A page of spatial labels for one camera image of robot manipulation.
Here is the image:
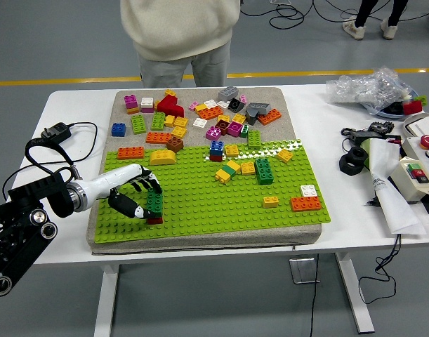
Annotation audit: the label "black floor cable with plug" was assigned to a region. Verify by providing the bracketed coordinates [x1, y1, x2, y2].
[307, 252, 322, 337]

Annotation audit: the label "person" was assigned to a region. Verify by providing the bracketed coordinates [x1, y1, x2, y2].
[119, 0, 242, 88]
[342, 0, 410, 41]

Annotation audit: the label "large black hex nut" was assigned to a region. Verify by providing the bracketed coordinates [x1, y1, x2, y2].
[338, 146, 370, 176]

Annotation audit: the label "lime 2x4 brick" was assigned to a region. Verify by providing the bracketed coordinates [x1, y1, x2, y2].
[247, 130, 263, 149]
[131, 114, 147, 135]
[150, 111, 166, 131]

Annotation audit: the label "white paper sheet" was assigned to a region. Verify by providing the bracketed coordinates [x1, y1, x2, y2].
[363, 138, 428, 235]

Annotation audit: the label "lime green cloth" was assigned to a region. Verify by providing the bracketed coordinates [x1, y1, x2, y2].
[361, 138, 377, 170]

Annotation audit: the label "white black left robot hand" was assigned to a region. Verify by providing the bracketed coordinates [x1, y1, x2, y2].
[81, 163, 163, 220]

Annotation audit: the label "long black floor cable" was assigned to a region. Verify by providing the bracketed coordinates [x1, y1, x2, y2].
[310, 0, 429, 24]

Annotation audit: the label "white rounded tray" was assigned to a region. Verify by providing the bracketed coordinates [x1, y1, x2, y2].
[402, 111, 429, 142]

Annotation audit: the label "large red sloped brick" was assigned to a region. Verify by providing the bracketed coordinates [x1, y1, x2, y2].
[157, 94, 185, 119]

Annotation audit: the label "white card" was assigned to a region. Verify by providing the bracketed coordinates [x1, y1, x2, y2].
[409, 117, 429, 140]

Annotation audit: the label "white table leg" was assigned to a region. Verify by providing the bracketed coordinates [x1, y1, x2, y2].
[335, 251, 376, 333]
[93, 263, 121, 337]

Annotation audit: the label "light grey 2x4 brick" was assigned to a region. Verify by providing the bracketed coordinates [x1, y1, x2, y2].
[217, 86, 240, 103]

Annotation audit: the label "lime green studded baseplate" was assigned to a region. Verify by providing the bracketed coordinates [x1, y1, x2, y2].
[93, 139, 332, 245]

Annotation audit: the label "orange 2x4 brick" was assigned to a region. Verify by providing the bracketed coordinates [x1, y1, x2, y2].
[145, 131, 173, 145]
[197, 106, 224, 121]
[290, 196, 323, 213]
[256, 107, 283, 126]
[117, 146, 145, 161]

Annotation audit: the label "white push-button control box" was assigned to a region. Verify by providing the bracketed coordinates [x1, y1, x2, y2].
[400, 133, 429, 208]

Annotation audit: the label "metal floor socket plate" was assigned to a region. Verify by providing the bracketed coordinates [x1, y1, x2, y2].
[289, 258, 321, 284]

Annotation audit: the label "blue shallow bowl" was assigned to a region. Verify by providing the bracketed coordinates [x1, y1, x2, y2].
[361, 87, 428, 119]

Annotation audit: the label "black toothed gear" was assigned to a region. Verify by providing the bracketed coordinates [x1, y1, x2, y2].
[369, 121, 395, 134]

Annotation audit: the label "black hanging cable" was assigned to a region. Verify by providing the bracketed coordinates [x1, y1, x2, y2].
[357, 233, 403, 305]

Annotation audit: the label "yellow arched brick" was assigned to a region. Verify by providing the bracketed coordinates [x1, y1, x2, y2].
[150, 149, 178, 166]

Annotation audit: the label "small white switch box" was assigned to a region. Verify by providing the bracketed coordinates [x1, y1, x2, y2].
[389, 156, 429, 204]

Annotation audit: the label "black looped floor cables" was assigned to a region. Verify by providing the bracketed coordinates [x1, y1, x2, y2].
[240, 0, 308, 29]

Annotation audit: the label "dark green 2x4 brick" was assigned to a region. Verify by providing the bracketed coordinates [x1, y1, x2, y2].
[254, 158, 275, 186]
[146, 188, 164, 219]

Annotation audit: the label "black adapter cord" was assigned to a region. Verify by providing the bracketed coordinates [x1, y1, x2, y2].
[2, 121, 98, 201]

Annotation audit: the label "black plastic part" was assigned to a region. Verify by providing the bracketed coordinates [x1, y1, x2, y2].
[385, 101, 406, 115]

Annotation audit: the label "dark grey sloped brick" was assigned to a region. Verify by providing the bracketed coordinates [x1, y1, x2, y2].
[244, 107, 260, 126]

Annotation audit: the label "clear bubble plastic bag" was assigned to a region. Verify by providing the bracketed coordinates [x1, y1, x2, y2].
[325, 67, 418, 106]

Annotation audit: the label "brown 2x2 brick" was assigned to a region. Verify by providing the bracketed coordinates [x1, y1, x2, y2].
[166, 136, 185, 153]

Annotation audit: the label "black power adapter plug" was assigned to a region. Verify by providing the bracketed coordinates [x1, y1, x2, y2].
[41, 121, 72, 144]

